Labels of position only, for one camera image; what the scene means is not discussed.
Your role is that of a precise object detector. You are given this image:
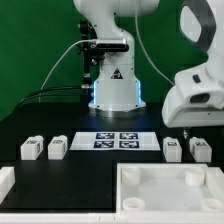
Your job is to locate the white marker sheet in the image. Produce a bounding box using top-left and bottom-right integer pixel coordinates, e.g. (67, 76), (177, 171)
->
(70, 132), (160, 151)

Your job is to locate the white front rail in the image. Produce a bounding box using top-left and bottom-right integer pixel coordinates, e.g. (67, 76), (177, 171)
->
(0, 213), (224, 224)

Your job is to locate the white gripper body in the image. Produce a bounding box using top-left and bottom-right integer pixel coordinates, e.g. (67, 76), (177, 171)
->
(162, 86), (224, 128)

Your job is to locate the white square tabletop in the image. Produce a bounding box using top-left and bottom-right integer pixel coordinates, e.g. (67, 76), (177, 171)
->
(116, 163), (224, 214)

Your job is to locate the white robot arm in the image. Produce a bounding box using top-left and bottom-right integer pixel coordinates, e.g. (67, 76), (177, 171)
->
(73, 0), (224, 128)

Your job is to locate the white cable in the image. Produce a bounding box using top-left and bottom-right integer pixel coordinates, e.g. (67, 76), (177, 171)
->
(38, 39), (98, 103)

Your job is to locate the black cable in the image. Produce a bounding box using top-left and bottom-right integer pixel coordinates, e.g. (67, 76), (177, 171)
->
(13, 85), (84, 114)

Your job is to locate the white block left edge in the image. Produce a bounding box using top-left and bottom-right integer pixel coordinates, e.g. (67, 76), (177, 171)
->
(0, 167), (15, 204)

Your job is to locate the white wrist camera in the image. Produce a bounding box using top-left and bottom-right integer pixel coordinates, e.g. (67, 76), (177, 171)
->
(175, 64), (224, 110)

